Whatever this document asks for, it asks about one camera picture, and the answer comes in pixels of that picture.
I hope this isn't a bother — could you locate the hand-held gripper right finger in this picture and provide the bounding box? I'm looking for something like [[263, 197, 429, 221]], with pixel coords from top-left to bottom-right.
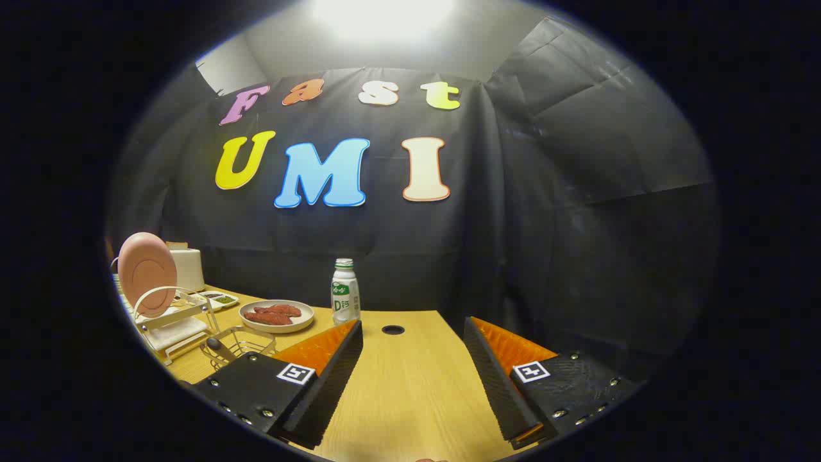
[[463, 316, 642, 450]]

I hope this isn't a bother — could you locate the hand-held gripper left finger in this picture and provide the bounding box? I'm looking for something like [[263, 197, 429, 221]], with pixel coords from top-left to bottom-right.
[[190, 320, 364, 450]]

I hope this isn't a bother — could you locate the metal wire basket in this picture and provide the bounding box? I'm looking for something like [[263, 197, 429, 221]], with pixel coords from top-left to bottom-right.
[[200, 325, 278, 370]]

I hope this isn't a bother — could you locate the white wire dish rack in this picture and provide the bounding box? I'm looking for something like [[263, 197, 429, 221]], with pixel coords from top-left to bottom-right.
[[110, 257, 220, 366]]

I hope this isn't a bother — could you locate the pink plate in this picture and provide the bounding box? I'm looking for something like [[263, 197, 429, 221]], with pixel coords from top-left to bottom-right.
[[117, 232, 178, 318]]

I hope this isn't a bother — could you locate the beige round plate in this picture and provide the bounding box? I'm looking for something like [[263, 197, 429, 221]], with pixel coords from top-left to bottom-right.
[[239, 300, 316, 334]]

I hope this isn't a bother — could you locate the white divided bean dish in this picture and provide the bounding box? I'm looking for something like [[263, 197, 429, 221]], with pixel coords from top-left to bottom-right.
[[200, 291, 239, 312]]

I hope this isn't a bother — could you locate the white bottle green cap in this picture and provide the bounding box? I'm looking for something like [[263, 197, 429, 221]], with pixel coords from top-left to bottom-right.
[[331, 258, 361, 326]]

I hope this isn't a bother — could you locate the black backdrop cloth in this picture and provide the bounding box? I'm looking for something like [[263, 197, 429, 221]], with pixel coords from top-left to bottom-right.
[[106, 16, 719, 386]]

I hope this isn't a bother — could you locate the white toaster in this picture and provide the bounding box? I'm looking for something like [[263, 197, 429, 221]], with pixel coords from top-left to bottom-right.
[[165, 242, 206, 293]]

